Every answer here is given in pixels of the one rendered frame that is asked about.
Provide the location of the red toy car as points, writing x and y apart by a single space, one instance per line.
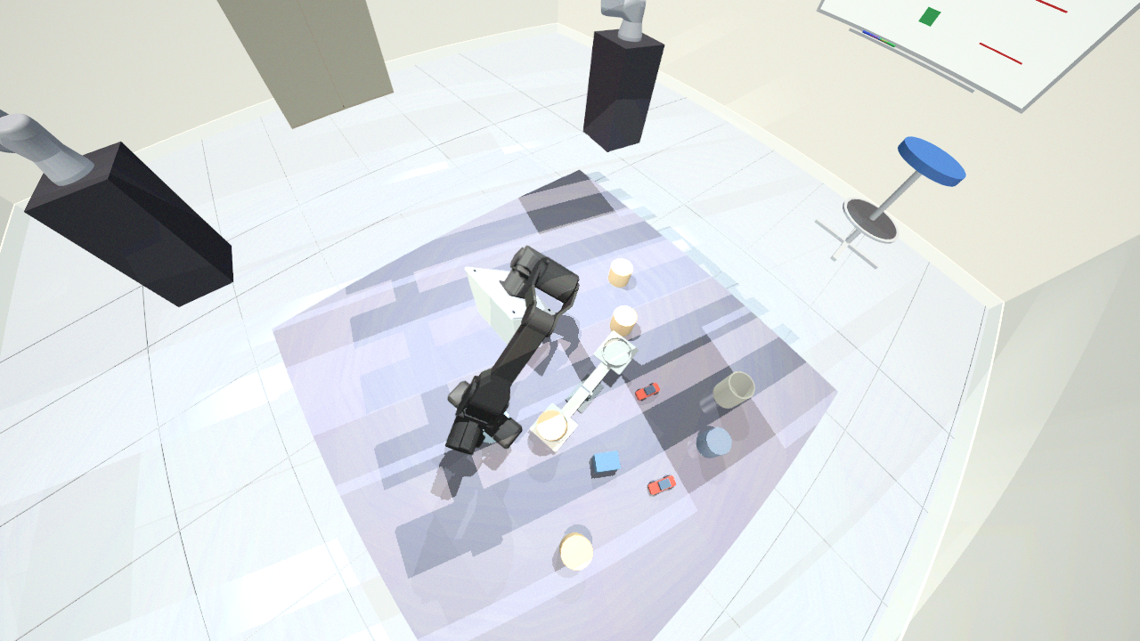
666 483
645 392

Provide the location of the light blue block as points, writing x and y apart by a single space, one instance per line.
605 462

